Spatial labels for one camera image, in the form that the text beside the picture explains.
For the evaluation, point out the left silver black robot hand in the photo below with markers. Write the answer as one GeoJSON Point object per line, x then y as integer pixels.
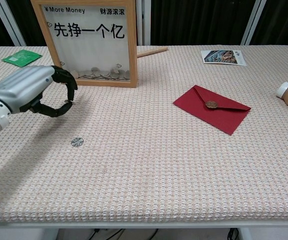
{"type": "Point", "coordinates": [21, 85]}

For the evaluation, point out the silver coin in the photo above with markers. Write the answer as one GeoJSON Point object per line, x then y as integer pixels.
{"type": "Point", "coordinates": [77, 142]}
{"type": "Point", "coordinates": [72, 102]}

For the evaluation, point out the pile of silver coins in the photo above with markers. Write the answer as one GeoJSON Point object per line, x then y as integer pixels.
{"type": "Point", "coordinates": [98, 74]}

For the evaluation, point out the wooden frame coin bank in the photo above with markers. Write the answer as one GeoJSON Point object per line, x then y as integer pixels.
{"type": "Point", "coordinates": [133, 50]}

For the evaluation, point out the green foil packet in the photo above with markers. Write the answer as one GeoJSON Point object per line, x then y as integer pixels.
{"type": "Point", "coordinates": [21, 58]}

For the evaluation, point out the wooden stick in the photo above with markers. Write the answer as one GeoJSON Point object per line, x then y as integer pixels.
{"type": "Point", "coordinates": [152, 51]}

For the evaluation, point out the pink white woven tablecloth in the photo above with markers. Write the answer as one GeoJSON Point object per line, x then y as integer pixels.
{"type": "Point", "coordinates": [138, 165]}

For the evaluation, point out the red envelope with wax seal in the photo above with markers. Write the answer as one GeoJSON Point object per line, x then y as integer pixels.
{"type": "Point", "coordinates": [218, 117]}

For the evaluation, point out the photo postcard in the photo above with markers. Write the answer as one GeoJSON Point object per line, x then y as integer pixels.
{"type": "Point", "coordinates": [221, 57]}

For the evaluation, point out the white partition post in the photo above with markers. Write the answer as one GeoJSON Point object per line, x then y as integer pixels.
{"type": "Point", "coordinates": [254, 21]}
{"type": "Point", "coordinates": [143, 22]}
{"type": "Point", "coordinates": [10, 23]}

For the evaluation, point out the white table frame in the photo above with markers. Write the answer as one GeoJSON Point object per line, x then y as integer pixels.
{"type": "Point", "coordinates": [143, 225]}

